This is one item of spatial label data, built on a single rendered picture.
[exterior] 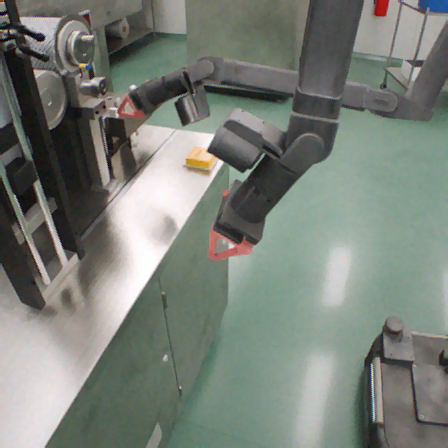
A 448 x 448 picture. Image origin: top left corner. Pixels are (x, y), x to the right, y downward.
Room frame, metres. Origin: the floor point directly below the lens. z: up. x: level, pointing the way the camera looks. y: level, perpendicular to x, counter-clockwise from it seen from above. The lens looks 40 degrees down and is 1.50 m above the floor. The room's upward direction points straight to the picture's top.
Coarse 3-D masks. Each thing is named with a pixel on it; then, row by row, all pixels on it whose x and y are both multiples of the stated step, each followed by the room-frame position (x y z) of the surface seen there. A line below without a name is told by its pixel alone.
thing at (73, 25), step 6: (66, 24) 0.89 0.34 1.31; (72, 24) 0.90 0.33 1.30; (78, 24) 0.92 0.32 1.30; (66, 30) 0.88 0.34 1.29; (72, 30) 0.90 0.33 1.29; (78, 30) 0.92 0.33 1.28; (84, 30) 0.94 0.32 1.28; (60, 36) 0.86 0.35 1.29; (66, 36) 0.87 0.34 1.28; (60, 42) 0.85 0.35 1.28; (60, 48) 0.85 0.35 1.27; (60, 54) 0.85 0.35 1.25; (66, 60) 0.86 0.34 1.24; (66, 66) 0.85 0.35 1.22; (72, 66) 0.87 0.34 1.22; (78, 66) 0.89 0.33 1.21
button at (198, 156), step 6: (192, 150) 1.00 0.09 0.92; (198, 150) 1.00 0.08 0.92; (204, 150) 1.00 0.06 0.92; (186, 156) 0.96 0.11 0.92; (192, 156) 0.96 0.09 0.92; (198, 156) 0.96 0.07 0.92; (204, 156) 0.96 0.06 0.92; (210, 156) 0.96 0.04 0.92; (186, 162) 0.96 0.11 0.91; (192, 162) 0.95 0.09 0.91; (198, 162) 0.94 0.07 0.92; (204, 162) 0.94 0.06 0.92; (210, 162) 0.95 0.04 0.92
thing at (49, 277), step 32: (0, 0) 0.59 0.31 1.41; (0, 32) 0.57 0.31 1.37; (0, 64) 0.56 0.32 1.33; (0, 96) 0.57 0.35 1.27; (32, 96) 0.59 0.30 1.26; (0, 128) 0.55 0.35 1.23; (32, 128) 0.59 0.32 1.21; (0, 160) 0.50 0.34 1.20; (32, 160) 0.56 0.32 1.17; (64, 192) 0.60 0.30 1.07; (0, 224) 0.45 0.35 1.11; (32, 224) 0.52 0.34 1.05; (64, 224) 0.59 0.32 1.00; (0, 256) 0.47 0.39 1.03; (32, 256) 0.50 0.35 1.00; (64, 256) 0.56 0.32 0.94; (32, 288) 0.46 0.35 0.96
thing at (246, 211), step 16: (240, 192) 0.47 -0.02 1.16; (256, 192) 0.45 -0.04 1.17; (224, 208) 0.46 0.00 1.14; (240, 208) 0.45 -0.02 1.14; (256, 208) 0.44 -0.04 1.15; (272, 208) 0.46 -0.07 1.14; (224, 224) 0.43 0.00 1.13; (240, 224) 0.44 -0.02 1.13; (256, 224) 0.45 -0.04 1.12; (256, 240) 0.42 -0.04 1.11
